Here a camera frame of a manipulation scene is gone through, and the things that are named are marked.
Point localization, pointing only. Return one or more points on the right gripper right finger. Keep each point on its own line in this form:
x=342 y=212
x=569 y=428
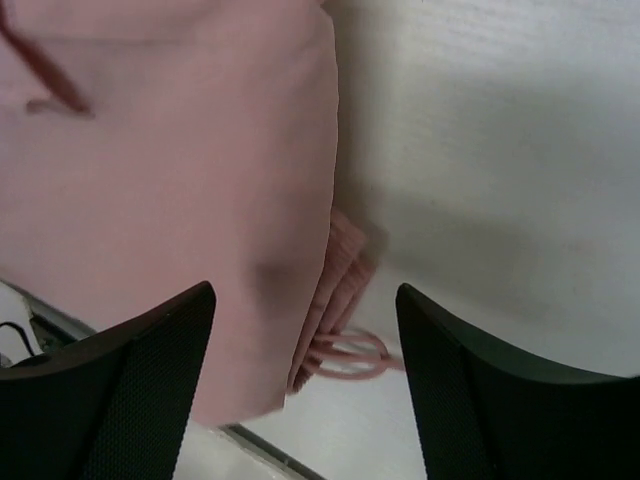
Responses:
x=486 y=409

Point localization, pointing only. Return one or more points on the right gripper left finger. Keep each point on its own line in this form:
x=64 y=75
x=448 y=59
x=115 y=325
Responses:
x=114 y=405

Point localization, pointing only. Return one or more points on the pink trousers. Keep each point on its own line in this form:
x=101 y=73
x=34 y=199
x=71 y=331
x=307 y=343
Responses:
x=147 y=146

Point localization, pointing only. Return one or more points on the front aluminium rail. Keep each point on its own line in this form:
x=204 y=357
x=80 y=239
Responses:
x=235 y=452

